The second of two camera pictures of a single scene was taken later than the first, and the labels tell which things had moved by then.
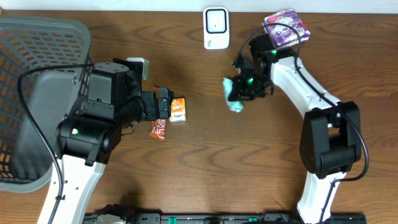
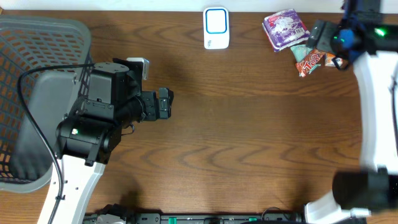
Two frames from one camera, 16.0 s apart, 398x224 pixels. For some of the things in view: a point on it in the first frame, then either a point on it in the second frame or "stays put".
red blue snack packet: x=280 y=35 stays put
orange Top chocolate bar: x=158 y=127 -> x=313 y=61
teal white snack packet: x=234 y=106 -> x=300 y=51
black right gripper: x=239 y=94 -> x=322 y=42
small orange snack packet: x=178 y=109 -> x=328 y=58
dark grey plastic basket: x=44 y=75 stays put
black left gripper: x=163 y=103 stays put
